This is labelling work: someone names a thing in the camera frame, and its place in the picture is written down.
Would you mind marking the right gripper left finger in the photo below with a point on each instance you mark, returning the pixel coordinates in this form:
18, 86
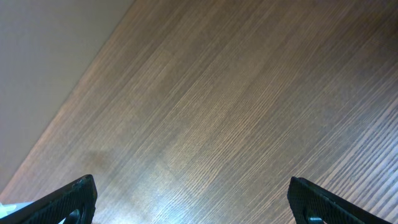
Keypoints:
72, 203

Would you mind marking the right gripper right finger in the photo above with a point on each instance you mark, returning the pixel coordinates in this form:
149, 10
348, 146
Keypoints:
311, 203

